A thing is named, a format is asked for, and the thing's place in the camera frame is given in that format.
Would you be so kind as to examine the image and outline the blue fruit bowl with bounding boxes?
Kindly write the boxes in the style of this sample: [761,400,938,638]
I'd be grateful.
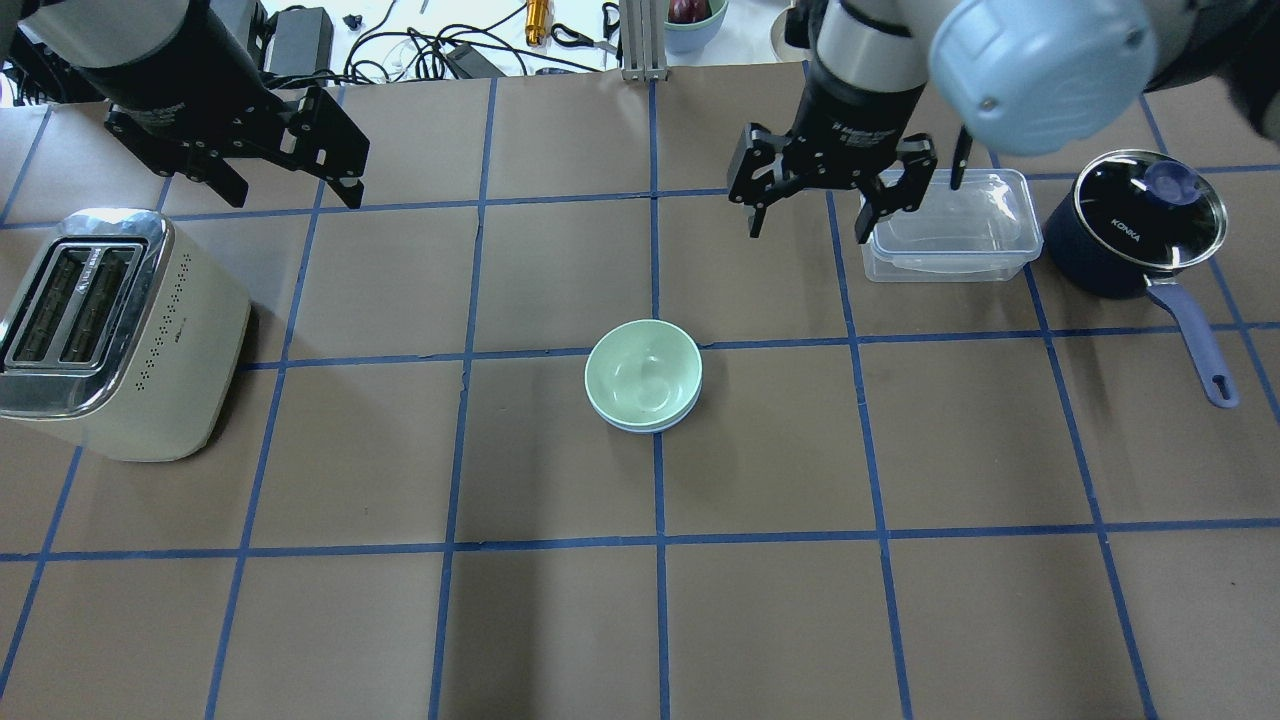
[664,0,730,54]

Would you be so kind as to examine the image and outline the scissors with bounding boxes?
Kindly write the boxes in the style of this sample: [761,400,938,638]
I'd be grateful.
[550,1,621,58]

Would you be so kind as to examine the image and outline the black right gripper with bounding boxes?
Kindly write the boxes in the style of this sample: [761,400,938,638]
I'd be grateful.
[726,76,937,245]

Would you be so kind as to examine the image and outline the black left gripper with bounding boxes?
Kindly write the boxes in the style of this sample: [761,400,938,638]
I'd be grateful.
[105,55,371,209]

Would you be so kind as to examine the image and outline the clear plastic container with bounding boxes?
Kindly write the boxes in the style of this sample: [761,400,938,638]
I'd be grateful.
[861,168,1043,283]

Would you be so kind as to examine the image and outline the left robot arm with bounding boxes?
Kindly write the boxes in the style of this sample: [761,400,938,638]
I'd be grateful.
[14,1,370,209]

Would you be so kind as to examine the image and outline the cream toaster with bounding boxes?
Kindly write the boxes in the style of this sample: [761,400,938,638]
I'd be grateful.
[1,208,252,462]

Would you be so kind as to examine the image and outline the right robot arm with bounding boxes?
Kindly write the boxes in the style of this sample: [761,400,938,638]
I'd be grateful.
[172,1,1277,240]

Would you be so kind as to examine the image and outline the green bowl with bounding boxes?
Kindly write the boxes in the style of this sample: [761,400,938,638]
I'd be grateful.
[582,319,704,423]

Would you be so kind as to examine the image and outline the aluminium frame post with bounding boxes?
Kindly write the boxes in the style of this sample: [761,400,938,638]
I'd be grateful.
[617,0,669,82]

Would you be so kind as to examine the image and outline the cream bowl with lemon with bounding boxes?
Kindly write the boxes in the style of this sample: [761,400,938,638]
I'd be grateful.
[771,10,806,63]

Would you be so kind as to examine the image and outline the orange handled tool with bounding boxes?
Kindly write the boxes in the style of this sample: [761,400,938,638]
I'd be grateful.
[524,0,550,47]

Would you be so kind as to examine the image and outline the blue saucepan with lid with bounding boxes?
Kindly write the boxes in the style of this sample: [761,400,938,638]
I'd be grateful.
[1042,149,1242,409]

